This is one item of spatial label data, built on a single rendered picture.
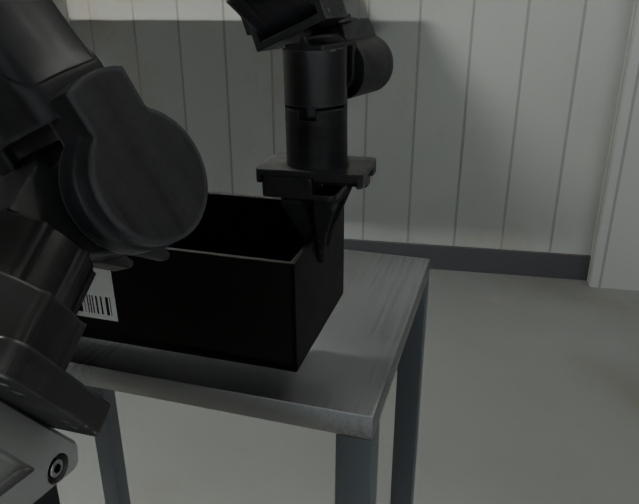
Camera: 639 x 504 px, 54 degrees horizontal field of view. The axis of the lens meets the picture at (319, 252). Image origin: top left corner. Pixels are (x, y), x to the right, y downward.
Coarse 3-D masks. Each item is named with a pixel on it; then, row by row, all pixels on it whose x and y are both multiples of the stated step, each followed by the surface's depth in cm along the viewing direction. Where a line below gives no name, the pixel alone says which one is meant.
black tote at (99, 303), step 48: (192, 240) 76; (240, 240) 74; (288, 240) 72; (336, 240) 67; (96, 288) 61; (144, 288) 60; (192, 288) 58; (240, 288) 56; (288, 288) 55; (336, 288) 70; (96, 336) 64; (144, 336) 62; (192, 336) 60; (240, 336) 58; (288, 336) 57
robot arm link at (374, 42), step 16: (320, 0) 51; (336, 0) 53; (320, 16) 51; (336, 16) 52; (256, 32) 55; (288, 32) 53; (304, 32) 54; (320, 32) 57; (352, 32) 58; (368, 32) 60; (256, 48) 56; (272, 48) 57; (368, 48) 58; (384, 48) 60; (368, 64) 57; (384, 64) 60; (368, 80) 58; (384, 80) 61; (352, 96) 59
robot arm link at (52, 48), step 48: (0, 0) 31; (48, 0) 33; (0, 48) 30; (48, 48) 32; (0, 96) 32; (48, 96) 31; (96, 96) 32; (0, 144) 34; (48, 144) 38; (96, 144) 31; (144, 144) 33; (192, 144) 36; (96, 192) 31; (144, 192) 33; (192, 192) 36; (96, 240) 33; (144, 240) 33
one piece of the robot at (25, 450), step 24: (0, 408) 28; (0, 432) 28; (24, 432) 30; (48, 432) 31; (0, 456) 29; (24, 456) 30; (48, 456) 32; (72, 456) 34; (0, 480) 29; (24, 480) 30; (48, 480) 33
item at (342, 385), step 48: (384, 288) 92; (336, 336) 79; (384, 336) 79; (96, 384) 73; (144, 384) 71; (192, 384) 69; (240, 384) 69; (288, 384) 69; (336, 384) 69; (384, 384) 69; (336, 432) 66; (336, 480) 68
